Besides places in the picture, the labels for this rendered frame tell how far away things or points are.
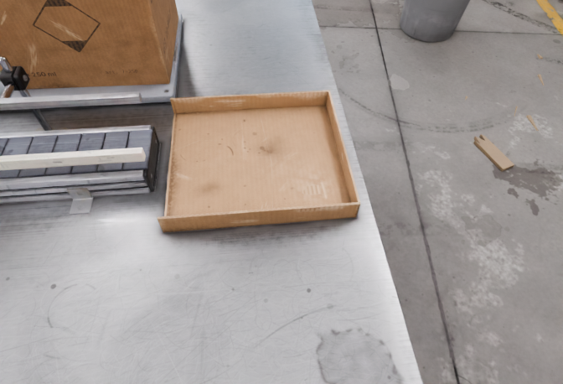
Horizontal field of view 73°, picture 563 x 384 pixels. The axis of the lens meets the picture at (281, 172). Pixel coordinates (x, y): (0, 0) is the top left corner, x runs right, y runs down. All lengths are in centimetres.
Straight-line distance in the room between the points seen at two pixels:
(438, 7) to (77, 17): 207
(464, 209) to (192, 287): 140
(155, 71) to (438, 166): 141
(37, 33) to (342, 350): 70
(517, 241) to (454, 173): 37
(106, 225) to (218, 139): 23
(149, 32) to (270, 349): 55
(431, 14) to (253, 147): 197
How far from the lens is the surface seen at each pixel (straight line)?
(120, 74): 82
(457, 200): 181
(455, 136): 206
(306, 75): 85
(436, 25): 257
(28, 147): 74
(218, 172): 66
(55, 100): 66
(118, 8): 74
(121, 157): 62
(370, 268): 59
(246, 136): 71
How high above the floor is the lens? 135
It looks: 52 degrees down
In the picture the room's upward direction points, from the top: 2 degrees clockwise
